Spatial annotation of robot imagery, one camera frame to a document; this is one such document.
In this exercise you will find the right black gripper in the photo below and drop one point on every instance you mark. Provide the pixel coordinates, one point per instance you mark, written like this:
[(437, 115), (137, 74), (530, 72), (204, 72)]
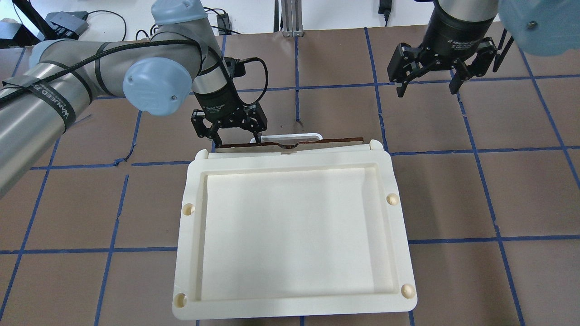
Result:
[(455, 28)]

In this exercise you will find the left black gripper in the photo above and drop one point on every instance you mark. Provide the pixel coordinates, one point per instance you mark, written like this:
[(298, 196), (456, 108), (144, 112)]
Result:
[(218, 100)]

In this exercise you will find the wooden drawer with white handle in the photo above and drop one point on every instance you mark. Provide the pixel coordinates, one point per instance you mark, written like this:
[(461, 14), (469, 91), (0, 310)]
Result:
[(286, 144)]

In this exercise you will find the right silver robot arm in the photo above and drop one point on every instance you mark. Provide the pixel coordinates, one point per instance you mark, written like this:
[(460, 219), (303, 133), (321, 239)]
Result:
[(538, 27)]

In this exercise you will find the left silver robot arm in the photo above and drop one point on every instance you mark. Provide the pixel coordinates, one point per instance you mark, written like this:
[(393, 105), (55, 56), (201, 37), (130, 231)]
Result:
[(155, 76)]

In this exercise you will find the black power brick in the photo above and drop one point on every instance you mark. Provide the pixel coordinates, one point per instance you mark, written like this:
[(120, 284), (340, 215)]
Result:
[(385, 7)]

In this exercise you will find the black power adapter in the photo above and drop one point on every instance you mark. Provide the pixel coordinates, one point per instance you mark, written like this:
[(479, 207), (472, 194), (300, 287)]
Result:
[(223, 21)]

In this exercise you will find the cream plastic tray lid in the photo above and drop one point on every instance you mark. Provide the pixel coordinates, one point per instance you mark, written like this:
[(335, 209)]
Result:
[(273, 235)]

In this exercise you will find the black device on desk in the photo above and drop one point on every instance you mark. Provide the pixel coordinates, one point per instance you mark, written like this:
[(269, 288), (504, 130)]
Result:
[(69, 25)]

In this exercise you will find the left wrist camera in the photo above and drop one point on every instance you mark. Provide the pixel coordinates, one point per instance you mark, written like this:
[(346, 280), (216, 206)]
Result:
[(235, 67)]

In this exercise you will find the aluminium frame post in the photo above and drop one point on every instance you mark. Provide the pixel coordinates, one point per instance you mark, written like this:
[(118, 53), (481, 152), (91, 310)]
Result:
[(291, 14)]

